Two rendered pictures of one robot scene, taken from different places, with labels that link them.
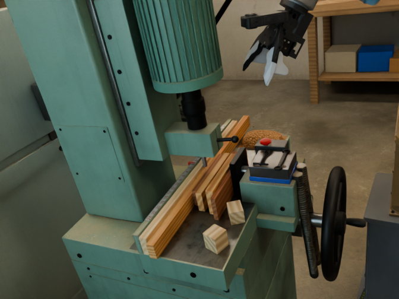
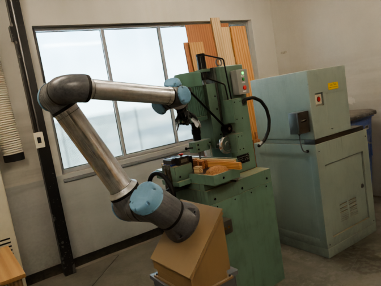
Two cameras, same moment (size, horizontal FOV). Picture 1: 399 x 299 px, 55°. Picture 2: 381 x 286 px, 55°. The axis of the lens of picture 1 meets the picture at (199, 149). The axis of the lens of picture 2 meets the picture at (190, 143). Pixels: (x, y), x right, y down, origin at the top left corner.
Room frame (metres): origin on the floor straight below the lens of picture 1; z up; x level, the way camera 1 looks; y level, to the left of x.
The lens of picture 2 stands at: (1.79, -2.22, 1.36)
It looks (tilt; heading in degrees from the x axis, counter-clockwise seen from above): 7 degrees down; 113
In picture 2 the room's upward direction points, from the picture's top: 9 degrees counter-clockwise
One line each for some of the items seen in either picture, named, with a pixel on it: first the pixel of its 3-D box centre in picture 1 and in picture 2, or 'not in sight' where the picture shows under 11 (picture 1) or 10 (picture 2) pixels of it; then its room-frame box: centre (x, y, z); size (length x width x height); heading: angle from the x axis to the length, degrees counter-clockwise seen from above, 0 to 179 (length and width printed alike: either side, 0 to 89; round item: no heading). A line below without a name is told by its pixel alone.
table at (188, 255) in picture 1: (244, 194); (189, 175); (0.86, -0.10, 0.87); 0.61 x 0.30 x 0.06; 150
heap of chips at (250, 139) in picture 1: (262, 136); (216, 168); (1.09, -0.20, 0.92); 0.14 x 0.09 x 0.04; 60
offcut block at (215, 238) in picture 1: (215, 238); not in sight; (0.65, 0.00, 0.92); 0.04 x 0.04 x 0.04; 39
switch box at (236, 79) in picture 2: not in sight; (240, 81); (1.20, 0.20, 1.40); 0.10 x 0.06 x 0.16; 60
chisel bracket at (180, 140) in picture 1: (194, 140); (200, 146); (0.93, 0.01, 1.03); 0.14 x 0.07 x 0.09; 60
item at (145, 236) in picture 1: (199, 174); (202, 162); (0.93, 0.01, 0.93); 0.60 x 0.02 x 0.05; 150
